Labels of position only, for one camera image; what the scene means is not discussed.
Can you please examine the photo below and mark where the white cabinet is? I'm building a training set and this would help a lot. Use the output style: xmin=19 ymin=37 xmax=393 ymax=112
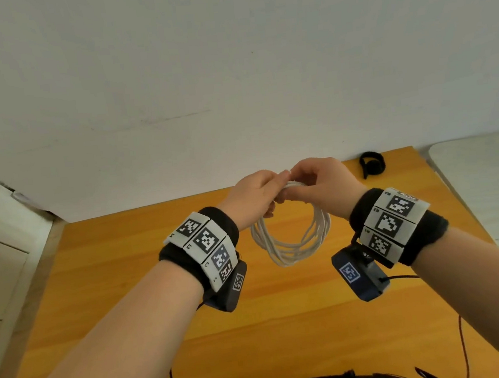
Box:
xmin=0 ymin=151 xmax=71 ymax=378

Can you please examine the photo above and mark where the person's right hand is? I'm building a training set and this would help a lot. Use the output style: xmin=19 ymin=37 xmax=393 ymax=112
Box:
xmin=273 ymin=153 xmax=370 ymax=227

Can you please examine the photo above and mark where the person's left hand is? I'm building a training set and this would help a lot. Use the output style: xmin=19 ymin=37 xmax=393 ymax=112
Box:
xmin=214 ymin=167 xmax=296 ymax=234

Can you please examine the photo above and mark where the white cable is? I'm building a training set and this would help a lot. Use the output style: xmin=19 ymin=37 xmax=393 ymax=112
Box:
xmin=246 ymin=178 xmax=336 ymax=271

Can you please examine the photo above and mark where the black strap loop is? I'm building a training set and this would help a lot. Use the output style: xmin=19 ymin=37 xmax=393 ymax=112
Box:
xmin=358 ymin=150 xmax=387 ymax=180

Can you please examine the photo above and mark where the black wristband with marker tiles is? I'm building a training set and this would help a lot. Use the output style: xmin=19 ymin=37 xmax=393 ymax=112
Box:
xmin=154 ymin=204 xmax=246 ymax=298
xmin=347 ymin=181 xmax=453 ymax=273

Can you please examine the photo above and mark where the blue and black wrist camera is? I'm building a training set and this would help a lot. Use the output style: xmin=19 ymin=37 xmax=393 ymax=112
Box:
xmin=330 ymin=240 xmax=393 ymax=306

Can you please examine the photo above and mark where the person's left forearm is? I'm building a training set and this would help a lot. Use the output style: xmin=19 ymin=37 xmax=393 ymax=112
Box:
xmin=0 ymin=256 xmax=214 ymax=378

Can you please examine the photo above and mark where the person's right forearm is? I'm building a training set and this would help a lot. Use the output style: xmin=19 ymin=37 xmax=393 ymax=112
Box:
xmin=407 ymin=221 xmax=499 ymax=378

